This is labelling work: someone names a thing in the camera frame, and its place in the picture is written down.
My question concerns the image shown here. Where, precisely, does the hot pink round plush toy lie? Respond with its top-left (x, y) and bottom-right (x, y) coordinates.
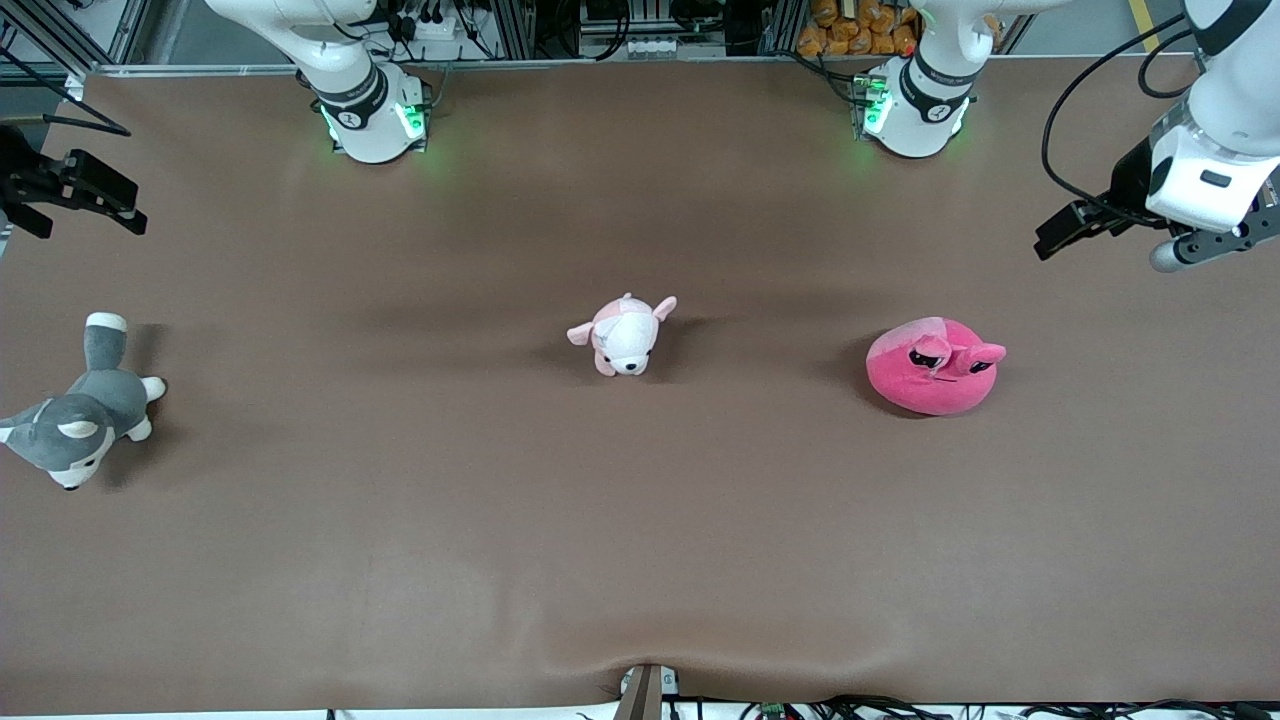
top-left (866, 316), bottom-right (1007, 417)

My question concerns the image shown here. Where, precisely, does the grey white husky plush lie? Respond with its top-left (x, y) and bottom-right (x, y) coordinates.
top-left (0, 312), bottom-right (167, 491)

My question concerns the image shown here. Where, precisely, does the white power strip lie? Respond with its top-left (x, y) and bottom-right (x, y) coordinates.
top-left (392, 0), bottom-right (473, 43)

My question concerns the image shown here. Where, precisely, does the pale pink plush dog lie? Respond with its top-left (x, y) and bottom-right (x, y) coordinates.
top-left (566, 292), bottom-right (678, 378)

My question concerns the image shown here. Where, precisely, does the brown table cover cloth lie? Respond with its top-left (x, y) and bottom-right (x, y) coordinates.
top-left (0, 55), bottom-right (1280, 716)

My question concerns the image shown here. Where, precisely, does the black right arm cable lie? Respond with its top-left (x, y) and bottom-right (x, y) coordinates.
top-left (0, 40), bottom-right (133, 137)

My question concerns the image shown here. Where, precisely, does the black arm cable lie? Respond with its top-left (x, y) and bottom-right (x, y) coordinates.
top-left (0, 40), bottom-right (133, 137)
top-left (1041, 14), bottom-right (1201, 217)

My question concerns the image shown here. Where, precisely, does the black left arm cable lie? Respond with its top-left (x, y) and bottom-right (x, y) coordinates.
top-left (1041, 14), bottom-right (1201, 217)

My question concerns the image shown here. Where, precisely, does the black cable bundle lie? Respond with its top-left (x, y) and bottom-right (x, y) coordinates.
top-left (738, 694), bottom-right (1280, 720)

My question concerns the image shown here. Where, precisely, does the aluminium table edge rail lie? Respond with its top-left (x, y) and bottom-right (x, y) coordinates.
top-left (85, 56), bottom-right (873, 77)

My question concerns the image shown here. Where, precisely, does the grey camera mount clamp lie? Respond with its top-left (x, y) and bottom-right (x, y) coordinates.
top-left (613, 662), bottom-right (682, 720)

